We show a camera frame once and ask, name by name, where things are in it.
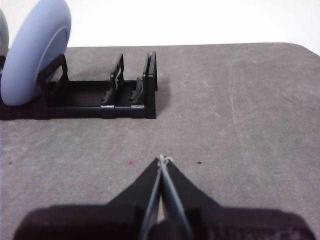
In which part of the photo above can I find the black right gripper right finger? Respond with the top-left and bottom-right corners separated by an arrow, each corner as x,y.
161,156 -> 316,240

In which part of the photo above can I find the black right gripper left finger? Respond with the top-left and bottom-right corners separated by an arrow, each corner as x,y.
14,155 -> 163,240

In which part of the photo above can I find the blue round plate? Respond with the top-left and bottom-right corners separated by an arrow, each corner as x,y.
0,0 -> 73,107

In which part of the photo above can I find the black plate rack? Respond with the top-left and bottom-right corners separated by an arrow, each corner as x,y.
0,50 -> 159,121

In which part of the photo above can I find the green round plate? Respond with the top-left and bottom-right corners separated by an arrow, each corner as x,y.
0,8 -> 11,76

